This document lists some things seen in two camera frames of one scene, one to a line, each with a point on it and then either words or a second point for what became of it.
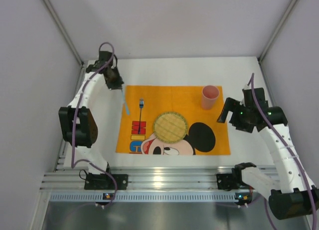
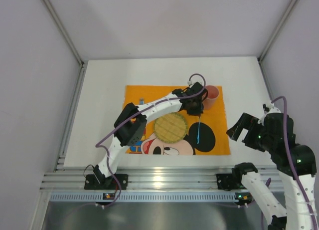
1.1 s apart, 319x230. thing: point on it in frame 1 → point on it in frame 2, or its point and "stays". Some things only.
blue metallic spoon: [126, 109] → [198, 139]
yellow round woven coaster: [170, 127] stays
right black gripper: [234, 113] → [245, 132]
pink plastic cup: [209, 96] stays
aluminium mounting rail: [165, 177] stays
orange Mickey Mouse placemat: [205, 135] stays
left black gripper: [115, 83] → [196, 109]
